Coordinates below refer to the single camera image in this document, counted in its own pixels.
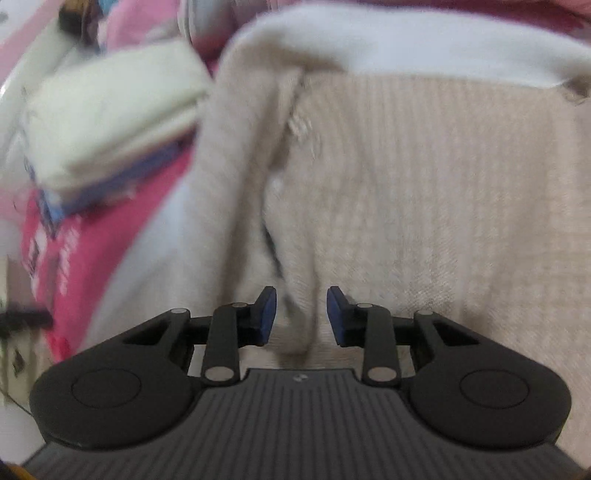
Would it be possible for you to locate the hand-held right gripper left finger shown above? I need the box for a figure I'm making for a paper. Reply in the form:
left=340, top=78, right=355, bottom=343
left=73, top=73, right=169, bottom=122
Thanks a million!
left=122, top=286, right=278, bottom=387

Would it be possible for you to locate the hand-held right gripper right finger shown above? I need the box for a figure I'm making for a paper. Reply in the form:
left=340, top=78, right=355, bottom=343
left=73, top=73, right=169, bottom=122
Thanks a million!
left=326, top=286, right=482, bottom=387

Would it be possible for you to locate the beige checked knit cardigan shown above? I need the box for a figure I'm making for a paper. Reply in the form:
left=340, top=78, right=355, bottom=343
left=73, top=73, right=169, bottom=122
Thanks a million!
left=88, top=4, right=591, bottom=462

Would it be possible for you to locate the pink floral bed sheet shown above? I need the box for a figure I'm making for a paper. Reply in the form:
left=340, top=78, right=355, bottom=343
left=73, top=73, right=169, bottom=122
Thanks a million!
left=21, top=152, right=195, bottom=361

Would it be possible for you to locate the folded blue cloth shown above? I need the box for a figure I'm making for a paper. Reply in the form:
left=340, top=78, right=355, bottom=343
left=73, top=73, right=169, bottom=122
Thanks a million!
left=28, top=138, right=195, bottom=232

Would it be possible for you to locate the folded cream cloth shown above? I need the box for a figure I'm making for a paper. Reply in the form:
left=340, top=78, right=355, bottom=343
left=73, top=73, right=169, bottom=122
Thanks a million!
left=23, top=39, right=213, bottom=195

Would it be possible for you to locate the pink grey floral quilt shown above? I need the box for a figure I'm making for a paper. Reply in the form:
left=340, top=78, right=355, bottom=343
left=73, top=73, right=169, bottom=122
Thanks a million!
left=104, top=0, right=236, bottom=63

